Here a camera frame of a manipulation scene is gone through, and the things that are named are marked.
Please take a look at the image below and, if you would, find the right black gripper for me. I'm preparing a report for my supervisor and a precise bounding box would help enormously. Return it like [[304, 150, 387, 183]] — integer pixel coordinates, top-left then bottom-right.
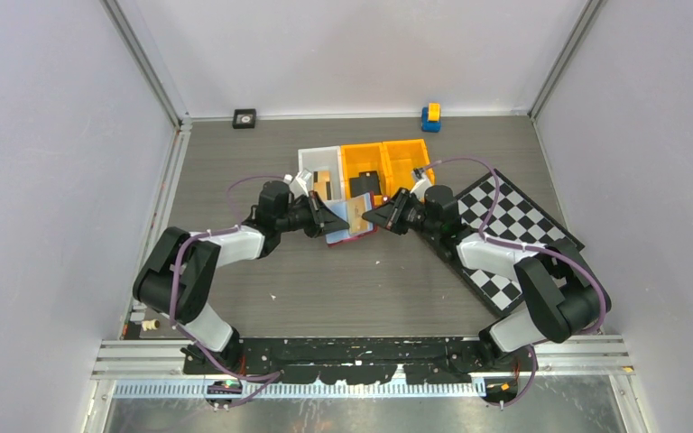
[[362, 188, 440, 239]]

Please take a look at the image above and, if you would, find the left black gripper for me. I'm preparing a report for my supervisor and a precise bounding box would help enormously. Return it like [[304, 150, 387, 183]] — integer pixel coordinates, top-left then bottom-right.
[[276, 191, 348, 239]]

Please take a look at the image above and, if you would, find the red card holder wallet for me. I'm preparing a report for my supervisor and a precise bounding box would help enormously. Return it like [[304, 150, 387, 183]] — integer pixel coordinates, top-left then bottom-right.
[[325, 192, 378, 247]]

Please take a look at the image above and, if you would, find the dark grey credit card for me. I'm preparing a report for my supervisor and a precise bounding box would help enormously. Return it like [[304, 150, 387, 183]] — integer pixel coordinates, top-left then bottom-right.
[[348, 170, 383, 198]]

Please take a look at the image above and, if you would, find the orange gold credit card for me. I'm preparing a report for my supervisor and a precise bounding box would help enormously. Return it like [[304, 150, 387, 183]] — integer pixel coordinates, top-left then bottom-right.
[[313, 170, 331, 184]]

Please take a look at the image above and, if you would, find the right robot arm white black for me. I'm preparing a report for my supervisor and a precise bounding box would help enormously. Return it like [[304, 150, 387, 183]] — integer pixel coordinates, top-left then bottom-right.
[[363, 186, 611, 371]]

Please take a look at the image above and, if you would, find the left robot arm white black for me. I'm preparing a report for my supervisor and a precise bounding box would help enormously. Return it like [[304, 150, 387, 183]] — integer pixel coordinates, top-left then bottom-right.
[[132, 180, 349, 373]]

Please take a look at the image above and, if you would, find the orange bin with cards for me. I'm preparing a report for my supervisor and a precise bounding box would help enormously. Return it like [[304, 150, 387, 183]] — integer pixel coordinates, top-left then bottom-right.
[[341, 143, 387, 205]]

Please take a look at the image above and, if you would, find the empty orange bin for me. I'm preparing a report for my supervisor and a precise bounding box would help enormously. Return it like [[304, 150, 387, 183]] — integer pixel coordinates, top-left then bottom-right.
[[383, 139, 430, 197]]

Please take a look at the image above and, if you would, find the white plastic bin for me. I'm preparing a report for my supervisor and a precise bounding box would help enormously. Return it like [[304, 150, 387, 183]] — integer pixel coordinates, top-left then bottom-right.
[[298, 146, 347, 200]]

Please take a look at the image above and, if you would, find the blue yellow toy block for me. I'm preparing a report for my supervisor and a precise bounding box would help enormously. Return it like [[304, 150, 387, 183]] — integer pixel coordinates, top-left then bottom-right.
[[420, 103, 441, 133]]

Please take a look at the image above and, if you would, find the black white checkerboard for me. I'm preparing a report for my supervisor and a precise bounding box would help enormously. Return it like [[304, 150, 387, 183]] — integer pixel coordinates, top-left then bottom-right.
[[448, 172, 585, 318]]

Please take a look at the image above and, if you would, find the small black square box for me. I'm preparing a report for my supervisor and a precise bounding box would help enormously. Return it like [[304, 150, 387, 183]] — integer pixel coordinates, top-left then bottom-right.
[[232, 108, 257, 129]]

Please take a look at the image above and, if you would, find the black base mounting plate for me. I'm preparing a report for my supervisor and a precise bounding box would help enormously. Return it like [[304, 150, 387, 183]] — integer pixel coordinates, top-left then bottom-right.
[[181, 336, 537, 385]]

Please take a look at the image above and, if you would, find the small beige spool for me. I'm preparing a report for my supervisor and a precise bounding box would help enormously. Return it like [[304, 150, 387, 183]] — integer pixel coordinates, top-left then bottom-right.
[[140, 319, 160, 332]]

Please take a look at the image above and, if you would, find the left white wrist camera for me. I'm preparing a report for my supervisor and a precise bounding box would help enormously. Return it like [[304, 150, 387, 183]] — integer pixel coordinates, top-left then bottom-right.
[[283, 169, 314, 198]]

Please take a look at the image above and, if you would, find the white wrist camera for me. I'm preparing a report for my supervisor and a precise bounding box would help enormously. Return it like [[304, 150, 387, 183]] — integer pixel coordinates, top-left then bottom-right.
[[283, 169, 314, 198], [411, 167, 434, 202]]

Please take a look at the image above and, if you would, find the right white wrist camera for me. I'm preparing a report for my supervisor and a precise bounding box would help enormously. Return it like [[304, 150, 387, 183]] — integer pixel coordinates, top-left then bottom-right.
[[411, 167, 434, 202]]

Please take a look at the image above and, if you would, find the aluminium rail frame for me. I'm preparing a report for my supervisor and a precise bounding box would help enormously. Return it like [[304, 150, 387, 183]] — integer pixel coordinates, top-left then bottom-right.
[[92, 336, 634, 401]]

